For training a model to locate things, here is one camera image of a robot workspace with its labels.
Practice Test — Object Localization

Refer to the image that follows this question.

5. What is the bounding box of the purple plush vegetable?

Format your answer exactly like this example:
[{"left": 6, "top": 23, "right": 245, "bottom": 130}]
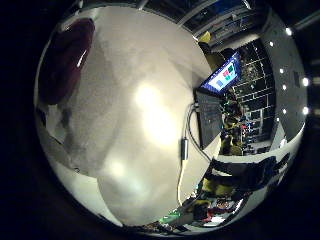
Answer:
[{"left": 46, "top": 18, "right": 96, "bottom": 106}]

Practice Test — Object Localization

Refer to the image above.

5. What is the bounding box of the green bag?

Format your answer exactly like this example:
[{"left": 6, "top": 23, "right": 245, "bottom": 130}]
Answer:
[{"left": 159, "top": 211, "right": 184, "bottom": 226}]

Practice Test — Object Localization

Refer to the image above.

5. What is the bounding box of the black laptop with lit screen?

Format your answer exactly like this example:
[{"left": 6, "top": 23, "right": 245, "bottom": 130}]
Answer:
[{"left": 194, "top": 51, "right": 243, "bottom": 151}]

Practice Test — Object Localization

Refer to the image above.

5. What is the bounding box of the small yellow object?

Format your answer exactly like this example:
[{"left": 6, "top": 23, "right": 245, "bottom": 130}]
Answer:
[{"left": 199, "top": 30, "right": 213, "bottom": 44}]

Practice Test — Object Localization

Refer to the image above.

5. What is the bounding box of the yellow chair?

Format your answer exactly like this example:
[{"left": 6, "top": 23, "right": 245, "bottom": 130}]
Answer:
[{"left": 203, "top": 178, "right": 235, "bottom": 198}]

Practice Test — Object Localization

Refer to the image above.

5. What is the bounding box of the black storage shelf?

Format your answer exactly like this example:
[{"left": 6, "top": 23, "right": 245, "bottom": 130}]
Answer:
[{"left": 233, "top": 39, "right": 278, "bottom": 154}]

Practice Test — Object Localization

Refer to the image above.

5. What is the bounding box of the person in dark clothes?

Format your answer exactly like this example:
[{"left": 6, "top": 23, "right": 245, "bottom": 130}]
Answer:
[{"left": 209, "top": 154, "right": 292, "bottom": 192}]

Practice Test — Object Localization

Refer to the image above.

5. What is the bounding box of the black cable adapter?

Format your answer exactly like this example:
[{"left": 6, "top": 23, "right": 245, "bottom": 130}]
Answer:
[{"left": 180, "top": 137, "right": 190, "bottom": 161}]

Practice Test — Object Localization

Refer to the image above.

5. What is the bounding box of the thin black cable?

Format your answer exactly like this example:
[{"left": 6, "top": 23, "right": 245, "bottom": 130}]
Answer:
[{"left": 186, "top": 102, "right": 213, "bottom": 163}]

